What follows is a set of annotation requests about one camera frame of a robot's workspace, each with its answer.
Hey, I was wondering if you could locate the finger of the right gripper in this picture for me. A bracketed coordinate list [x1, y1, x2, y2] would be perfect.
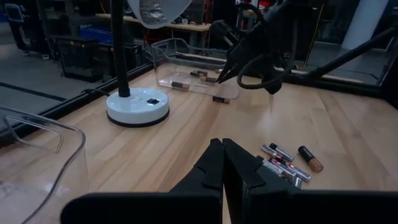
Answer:
[218, 55, 285, 96]
[210, 19, 243, 83]

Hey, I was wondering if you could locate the blue storage bin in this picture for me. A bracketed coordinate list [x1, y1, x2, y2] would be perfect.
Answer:
[79, 24, 113, 44]

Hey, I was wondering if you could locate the silver black battery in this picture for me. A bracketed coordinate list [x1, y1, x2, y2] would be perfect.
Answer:
[290, 175, 303, 190]
[256, 155, 284, 177]
[269, 142, 295, 162]
[269, 157, 312, 183]
[260, 144, 282, 160]

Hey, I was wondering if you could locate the black lamp power cable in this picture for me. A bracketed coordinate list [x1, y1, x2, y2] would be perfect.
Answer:
[80, 88, 110, 96]

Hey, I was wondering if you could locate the wooden workbench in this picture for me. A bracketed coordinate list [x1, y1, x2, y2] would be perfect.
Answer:
[95, 12, 212, 34]

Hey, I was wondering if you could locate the clear plastic bin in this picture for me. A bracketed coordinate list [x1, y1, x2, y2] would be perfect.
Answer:
[151, 37, 240, 100]
[0, 105, 90, 224]

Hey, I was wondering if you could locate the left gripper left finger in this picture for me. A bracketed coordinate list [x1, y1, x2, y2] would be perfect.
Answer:
[61, 138, 224, 224]

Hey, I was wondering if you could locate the white desk lamp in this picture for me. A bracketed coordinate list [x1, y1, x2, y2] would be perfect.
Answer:
[106, 0, 193, 128]

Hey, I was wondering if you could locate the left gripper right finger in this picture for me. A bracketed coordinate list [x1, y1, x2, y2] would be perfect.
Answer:
[223, 138, 398, 224]

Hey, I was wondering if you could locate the black looped wrist cable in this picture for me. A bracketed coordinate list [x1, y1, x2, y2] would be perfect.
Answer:
[236, 18, 299, 91]

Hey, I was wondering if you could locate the white round pillar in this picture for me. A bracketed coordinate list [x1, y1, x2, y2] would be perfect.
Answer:
[341, 0, 390, 50]

